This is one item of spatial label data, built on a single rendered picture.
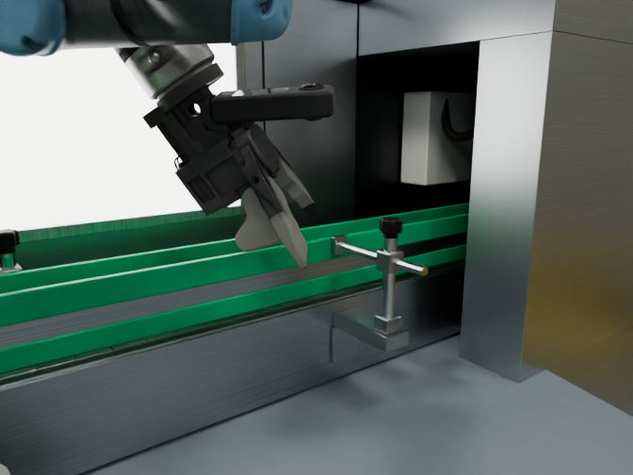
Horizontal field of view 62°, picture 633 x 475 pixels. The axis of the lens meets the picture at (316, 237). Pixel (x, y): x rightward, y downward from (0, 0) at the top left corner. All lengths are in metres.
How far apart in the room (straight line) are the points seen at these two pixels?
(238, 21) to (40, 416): 0.44
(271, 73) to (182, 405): 0.53
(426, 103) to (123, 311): 0.68
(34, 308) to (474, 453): 0.51
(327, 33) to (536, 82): 0.38
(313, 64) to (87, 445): 0.67
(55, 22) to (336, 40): 0.64
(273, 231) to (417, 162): 0.62
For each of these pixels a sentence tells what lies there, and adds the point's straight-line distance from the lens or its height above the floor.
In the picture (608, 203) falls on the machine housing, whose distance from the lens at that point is 0.96.
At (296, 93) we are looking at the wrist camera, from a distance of 0.50.
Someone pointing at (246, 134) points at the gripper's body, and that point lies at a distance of 0.51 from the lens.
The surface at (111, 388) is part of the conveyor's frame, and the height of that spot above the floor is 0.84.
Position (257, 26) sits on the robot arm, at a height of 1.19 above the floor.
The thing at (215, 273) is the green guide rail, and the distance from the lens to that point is 0.66.
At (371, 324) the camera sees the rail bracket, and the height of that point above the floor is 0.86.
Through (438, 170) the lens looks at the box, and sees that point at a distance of 1.08.
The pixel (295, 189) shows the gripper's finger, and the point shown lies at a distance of 0.60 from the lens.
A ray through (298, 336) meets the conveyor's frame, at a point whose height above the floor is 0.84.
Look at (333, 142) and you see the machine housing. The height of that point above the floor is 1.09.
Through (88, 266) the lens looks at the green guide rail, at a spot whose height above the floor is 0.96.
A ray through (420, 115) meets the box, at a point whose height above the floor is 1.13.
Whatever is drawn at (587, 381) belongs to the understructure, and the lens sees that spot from 1.06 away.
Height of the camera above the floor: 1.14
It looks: 13 degrees down
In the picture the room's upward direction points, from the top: straight up
